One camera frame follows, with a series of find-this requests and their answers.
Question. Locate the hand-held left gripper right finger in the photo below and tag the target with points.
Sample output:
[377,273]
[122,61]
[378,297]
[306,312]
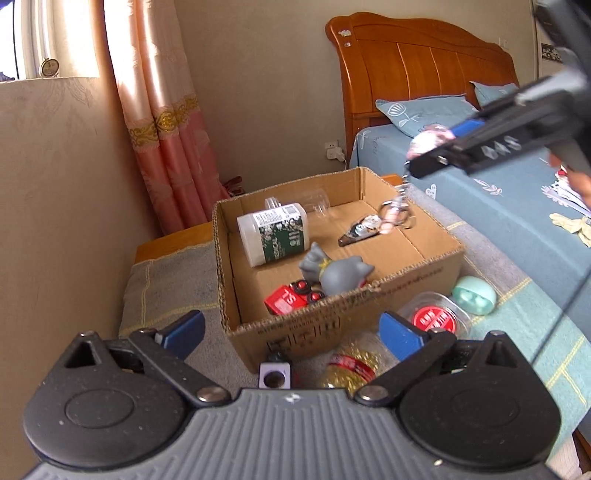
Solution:
[399,334]

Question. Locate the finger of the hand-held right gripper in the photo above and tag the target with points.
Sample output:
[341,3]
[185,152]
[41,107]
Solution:
[467,127]
[501,146]

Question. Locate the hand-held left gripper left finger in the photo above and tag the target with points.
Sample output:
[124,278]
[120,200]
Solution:
[184,330]

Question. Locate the brown cardboard box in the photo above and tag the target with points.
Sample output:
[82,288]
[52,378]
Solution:
[392,295]

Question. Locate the grey toy figure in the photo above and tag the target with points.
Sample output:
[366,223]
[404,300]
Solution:
[341,274]

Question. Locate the red toy vehicle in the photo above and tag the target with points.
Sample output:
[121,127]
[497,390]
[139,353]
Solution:
[281,300]

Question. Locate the clear gear toy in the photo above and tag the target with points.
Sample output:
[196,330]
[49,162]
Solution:
[364,229]

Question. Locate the white plastic jar green label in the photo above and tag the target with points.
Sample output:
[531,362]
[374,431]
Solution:
[251,230]

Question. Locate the clear plastic jar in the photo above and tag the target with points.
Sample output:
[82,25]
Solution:
[318,201]

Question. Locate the person's right hand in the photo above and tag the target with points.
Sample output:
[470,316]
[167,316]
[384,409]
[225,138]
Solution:
[581,184]

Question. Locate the clear round container red label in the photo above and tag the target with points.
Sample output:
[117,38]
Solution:
[434,318]

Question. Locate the blue floral pillow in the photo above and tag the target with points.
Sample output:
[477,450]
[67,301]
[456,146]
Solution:
[429,110]
[494,92]

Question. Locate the glass jar with silver lid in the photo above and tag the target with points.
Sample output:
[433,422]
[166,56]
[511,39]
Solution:
[351,364]

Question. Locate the blue floral bed sheet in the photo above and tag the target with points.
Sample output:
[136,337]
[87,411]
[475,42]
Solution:
[498,207]

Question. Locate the wooden bed headboard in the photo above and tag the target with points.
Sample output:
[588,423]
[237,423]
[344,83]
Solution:
[415,69]

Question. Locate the mint green oval case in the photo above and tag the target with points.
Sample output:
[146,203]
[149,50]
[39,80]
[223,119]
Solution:
[473,295]

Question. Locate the black cube toy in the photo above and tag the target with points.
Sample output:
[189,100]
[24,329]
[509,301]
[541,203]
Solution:
[275,376]

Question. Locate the pale yellow glove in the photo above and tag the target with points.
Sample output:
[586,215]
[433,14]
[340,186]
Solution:
[572,224]

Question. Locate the pink patterned curtain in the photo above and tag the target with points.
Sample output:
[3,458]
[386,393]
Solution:
[175,138]

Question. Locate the small round gold ornament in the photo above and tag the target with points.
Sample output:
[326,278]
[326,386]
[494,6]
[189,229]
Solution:
[49,67]

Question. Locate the white wall outlet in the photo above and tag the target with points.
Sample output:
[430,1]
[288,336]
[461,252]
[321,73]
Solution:
[333,150]

